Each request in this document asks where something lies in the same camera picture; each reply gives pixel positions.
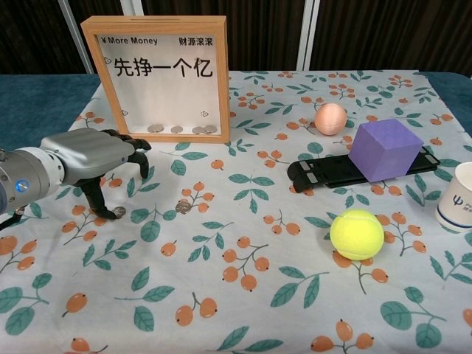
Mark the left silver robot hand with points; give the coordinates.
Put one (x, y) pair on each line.
(92, 155)

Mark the silver coin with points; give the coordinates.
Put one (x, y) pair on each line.
(197, 130)
(183, 207)
(211, 128)
(119, 211)
(176, 129)
(155, 128)

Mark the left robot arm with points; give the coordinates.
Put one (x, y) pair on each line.
(26, 177)

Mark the teal table cover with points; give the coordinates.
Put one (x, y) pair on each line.
(37, 107)

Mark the floral print tablecloth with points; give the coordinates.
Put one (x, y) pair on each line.
(221, 280)

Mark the pink ball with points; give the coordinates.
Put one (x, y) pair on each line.
(330, 118)

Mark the yellow tennis ball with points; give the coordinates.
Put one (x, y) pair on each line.
(357, 234)

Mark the purple foam cube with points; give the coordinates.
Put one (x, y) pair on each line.
(383, 151)

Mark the white paper cup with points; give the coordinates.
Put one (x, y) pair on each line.
(457, 199)

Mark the wooden frame money box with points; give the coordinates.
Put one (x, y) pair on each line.
(110, 110)

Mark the white partition post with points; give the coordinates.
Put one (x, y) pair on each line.
(309, 37)
(77, 29)

